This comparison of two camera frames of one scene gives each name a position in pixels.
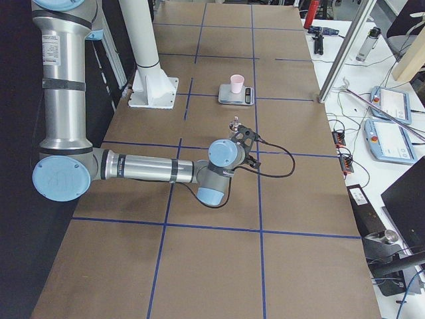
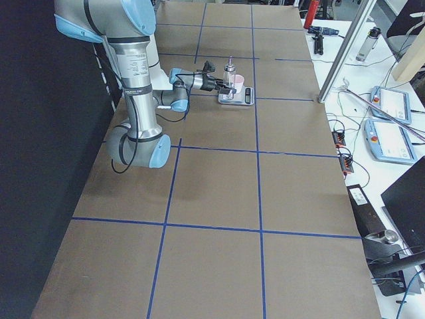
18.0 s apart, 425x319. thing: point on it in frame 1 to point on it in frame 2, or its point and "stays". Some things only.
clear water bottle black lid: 372,37 stays
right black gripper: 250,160 to 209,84
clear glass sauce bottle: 233,127 to 229,80
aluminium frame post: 348,51 stays
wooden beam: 412,58 stays
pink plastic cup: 236,81 stays
